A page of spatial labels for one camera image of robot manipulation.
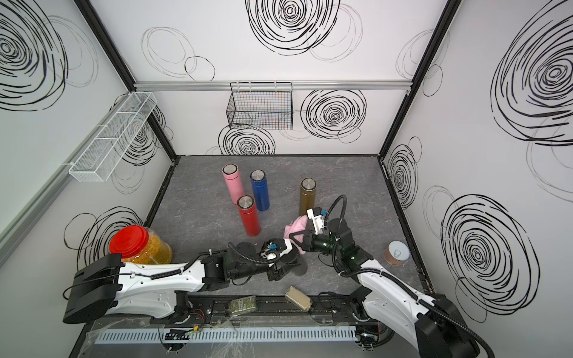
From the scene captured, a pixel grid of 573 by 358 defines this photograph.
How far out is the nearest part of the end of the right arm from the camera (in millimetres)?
610

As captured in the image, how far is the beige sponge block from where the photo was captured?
736 millimetres

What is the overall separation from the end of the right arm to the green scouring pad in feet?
0.83

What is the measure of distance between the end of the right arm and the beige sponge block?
18 cm

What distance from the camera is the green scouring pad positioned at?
2.37 ft

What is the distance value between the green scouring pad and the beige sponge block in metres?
0.11
